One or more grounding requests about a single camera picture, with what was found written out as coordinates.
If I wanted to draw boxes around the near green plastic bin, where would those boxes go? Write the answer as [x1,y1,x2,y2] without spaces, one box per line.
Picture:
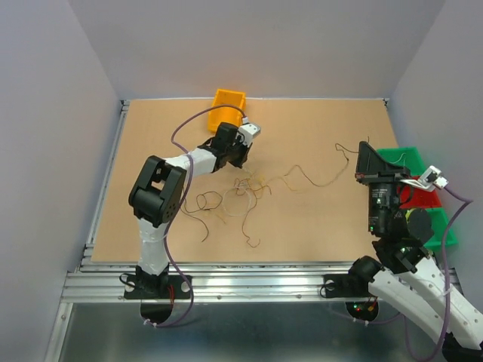
[425,207,459,251]

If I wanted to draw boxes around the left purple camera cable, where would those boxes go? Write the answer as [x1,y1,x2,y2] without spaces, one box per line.
[143,104,252,329]

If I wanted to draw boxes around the yellow plastic bin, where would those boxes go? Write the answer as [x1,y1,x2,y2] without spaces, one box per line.
[207,88,246,133]

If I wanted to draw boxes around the red plastic bin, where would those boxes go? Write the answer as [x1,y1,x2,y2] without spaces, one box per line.
[397,183,441,209]

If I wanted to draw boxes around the aluminium mounting rail frame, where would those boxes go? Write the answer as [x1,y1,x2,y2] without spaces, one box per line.
[45,97,397,361]

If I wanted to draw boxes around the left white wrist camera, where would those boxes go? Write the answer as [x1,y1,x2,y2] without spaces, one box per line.
[238,117,261,147]

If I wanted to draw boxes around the far green plastic bin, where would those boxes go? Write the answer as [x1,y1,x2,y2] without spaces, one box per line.
[377,147,427,176]

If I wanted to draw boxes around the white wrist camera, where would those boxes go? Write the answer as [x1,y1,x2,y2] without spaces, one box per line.
[238,117,261,147]
[401,165,448,192]

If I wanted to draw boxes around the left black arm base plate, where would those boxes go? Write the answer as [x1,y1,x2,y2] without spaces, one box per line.
[119,273,190,300]

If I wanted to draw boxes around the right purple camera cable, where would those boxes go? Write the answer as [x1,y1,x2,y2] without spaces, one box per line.
[354,180,475,361]

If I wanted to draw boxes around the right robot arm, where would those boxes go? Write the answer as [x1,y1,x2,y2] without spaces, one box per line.
[347,141,482,361]

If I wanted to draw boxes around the coloured wire bundle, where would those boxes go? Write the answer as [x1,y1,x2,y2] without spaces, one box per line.
[180,169,275,249]

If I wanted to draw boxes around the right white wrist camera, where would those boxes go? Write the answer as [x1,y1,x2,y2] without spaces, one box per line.
[401,165,448,192]

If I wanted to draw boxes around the green plastic bin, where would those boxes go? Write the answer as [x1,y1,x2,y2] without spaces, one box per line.
[377,147,427,176]
[425,207,459,251]

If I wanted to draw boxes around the purple camera cable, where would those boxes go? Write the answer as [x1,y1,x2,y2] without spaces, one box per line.
[143,104,252,329]
[354,180,475,361]

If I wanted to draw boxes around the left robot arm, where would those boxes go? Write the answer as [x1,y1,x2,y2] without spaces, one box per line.
[128,121,261,297]

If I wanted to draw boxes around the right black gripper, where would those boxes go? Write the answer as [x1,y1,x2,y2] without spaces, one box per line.
[352,140,408,232]

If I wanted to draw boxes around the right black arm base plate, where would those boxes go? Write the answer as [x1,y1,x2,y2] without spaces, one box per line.
[319,274,371,299]

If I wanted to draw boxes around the yellow wire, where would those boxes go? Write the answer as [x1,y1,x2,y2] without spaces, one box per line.
[263,136,371,193]

